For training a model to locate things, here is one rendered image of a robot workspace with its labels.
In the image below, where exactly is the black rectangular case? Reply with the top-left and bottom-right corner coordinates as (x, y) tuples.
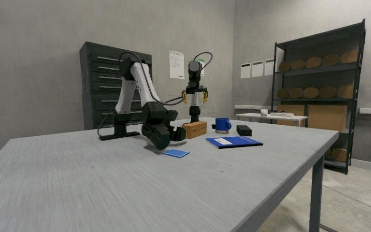
(236, 125), (252, 136)

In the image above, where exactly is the blue notebook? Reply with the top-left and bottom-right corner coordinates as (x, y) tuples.
(205, 136), (263, 149)

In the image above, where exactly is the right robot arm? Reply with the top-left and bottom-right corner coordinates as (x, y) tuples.
(99, 57), (178, 150)

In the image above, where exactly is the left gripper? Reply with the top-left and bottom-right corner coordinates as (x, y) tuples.
(182, 79), (208, 104)

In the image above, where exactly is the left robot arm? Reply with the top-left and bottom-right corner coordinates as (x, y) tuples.
(188, 61), (202, 123)

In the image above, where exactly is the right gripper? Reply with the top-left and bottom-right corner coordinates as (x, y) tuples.
(164, 125), (187, 142)

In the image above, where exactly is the blue mug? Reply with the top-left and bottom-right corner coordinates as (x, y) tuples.
(215, 117), (231, 134)

